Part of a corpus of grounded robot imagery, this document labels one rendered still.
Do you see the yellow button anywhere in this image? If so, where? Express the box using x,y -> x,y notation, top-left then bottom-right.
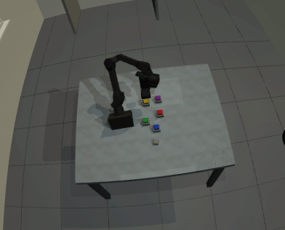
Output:
142,99 -> 150,107

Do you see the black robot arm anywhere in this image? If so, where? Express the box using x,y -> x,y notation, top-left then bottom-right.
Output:
104,54 -> 160,116

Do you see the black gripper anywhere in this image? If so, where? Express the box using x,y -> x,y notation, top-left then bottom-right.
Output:
140,82 -> 150,99

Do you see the purple button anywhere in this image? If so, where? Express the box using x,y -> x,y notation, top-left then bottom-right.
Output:
155,95 -> 162,103

